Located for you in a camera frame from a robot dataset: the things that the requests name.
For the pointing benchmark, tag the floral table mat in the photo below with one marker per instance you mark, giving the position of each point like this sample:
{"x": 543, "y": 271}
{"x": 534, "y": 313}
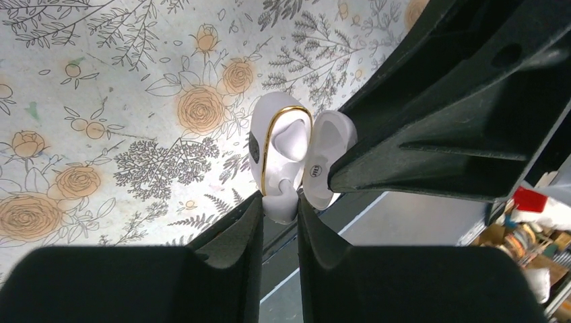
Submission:
{"x": 126, "y": 122}

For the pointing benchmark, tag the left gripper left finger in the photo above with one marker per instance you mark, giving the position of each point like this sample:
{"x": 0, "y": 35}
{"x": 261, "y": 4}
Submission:
{"x": 215, "y": 278}

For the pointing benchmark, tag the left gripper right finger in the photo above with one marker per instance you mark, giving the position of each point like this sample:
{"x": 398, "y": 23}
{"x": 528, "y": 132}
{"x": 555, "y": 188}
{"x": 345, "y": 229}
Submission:
{"x": 341, "y": 282}

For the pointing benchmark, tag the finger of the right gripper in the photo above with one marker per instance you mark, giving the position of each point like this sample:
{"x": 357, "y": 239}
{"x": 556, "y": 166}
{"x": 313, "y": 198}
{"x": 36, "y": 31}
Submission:
{"x": 474, "y": 100}

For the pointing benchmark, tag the red object background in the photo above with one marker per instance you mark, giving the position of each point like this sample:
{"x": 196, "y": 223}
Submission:
{"x": 529, "y": 200}

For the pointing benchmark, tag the white earbud charging case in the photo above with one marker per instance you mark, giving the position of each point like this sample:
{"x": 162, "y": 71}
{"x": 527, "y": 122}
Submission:
{"x": 287, "y": 142}

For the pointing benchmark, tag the white earbud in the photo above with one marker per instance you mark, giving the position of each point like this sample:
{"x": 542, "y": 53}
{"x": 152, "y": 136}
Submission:
{"x": 282, "y": 208}

